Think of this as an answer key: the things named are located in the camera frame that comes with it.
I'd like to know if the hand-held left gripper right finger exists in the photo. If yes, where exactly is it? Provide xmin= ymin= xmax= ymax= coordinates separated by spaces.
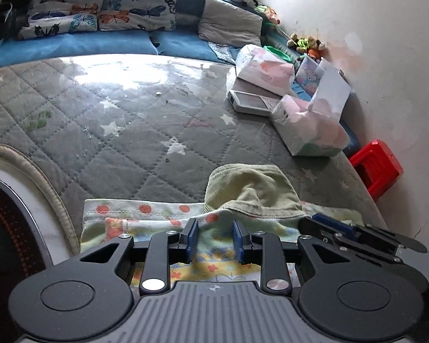
xmin=232 ymin=220 xmax=344 ymax=294

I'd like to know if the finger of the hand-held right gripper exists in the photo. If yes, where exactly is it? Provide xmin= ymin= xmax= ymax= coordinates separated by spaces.
xmin=299 ymin=214 xmax=429 ymax=288
xmin=342 ymin=223 xmax=427 ymax=256

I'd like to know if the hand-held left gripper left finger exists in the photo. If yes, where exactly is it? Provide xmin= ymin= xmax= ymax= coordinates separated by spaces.
xmin=79 ymin=218 xmax=200 ymax=295

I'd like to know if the colourful patterned cloth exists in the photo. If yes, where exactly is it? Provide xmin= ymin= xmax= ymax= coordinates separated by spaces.
xmin=80 ymin=198 xmax=354 ymax=288

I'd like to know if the pale green corduroy garment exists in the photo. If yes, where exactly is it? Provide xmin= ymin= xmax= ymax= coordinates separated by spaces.
xmin=204 ymin=163 xmax=307 ymax=221

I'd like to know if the red plastic stool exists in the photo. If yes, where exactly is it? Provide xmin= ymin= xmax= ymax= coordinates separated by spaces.
xmin=349 ymin=139 xmax=404 ymax=201

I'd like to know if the blue box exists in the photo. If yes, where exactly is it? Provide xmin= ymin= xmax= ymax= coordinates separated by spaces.
xmin=338 ymin=119 xmax=362 ymax=158

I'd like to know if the pink tissue pack in bag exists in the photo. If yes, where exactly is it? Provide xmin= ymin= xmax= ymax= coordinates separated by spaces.
xmin=270 ymin=95 xmax=351 ymax=157
xmin=235 ymin=44 xmax=296 ymax=97

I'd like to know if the white paper box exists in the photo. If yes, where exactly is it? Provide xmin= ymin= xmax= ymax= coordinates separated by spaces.
xmin=309 ymin=59 xmax=352 ymax=120

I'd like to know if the white flat device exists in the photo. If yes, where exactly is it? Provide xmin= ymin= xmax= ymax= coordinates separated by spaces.
xmin=228 ymin=90 xmax=281 ymax=117

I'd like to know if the cartoon print box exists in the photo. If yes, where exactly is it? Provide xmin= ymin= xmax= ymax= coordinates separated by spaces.
xmin=295 ymin=57 xmax=325 ymax=96

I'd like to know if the beige round mat rim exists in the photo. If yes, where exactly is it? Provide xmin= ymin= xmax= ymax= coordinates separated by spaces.
xmin=0 ymin=143 xmax=81 ymax=256

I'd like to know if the brown plush toy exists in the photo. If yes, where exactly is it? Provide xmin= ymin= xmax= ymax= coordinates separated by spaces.
xmin=288 ymin=33 xmax=326 ymax=55

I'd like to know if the blue white patterned cloth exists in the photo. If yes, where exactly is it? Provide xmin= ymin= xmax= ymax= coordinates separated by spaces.
xmin=207 ymin=41 xmax=242 ymax=65

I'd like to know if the grey pillow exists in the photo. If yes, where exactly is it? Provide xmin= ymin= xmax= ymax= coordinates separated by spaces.
xmin=198 ymin=0 xmax=264 ymax=48

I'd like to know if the pink green plush toy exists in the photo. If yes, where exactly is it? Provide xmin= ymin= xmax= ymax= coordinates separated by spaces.
xmin=257 ymin=3 xmax=281 ymax=26

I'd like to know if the blue sofa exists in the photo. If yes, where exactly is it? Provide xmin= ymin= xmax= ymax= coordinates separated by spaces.
xmin=0 ymin=0 xmax=308 ymax=73

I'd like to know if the butterfly print pillow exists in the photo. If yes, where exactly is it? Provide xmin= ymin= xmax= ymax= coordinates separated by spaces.
xmin=17 ymin=0 xmax=108 ymax=41
xmin=98 ymin=0 xmax=180 ymax=32

